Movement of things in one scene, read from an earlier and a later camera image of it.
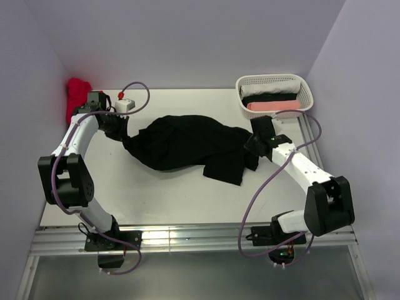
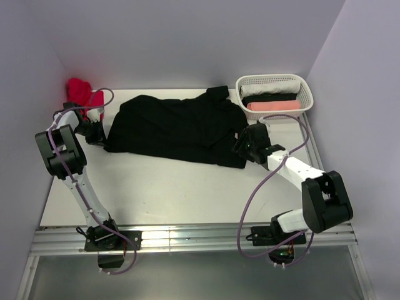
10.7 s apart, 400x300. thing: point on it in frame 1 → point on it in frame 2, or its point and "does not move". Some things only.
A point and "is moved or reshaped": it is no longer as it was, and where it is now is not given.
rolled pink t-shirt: [295, 104] does not move
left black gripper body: [114, 125] → [92, 130]
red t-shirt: [77, 92] does not move
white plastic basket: [305, 97] does not move
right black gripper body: [252, 144] → [246, 149]
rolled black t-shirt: [264, 97] does not move
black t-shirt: [176, 142] is moved or reshaped
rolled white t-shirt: [247, 90] does not move
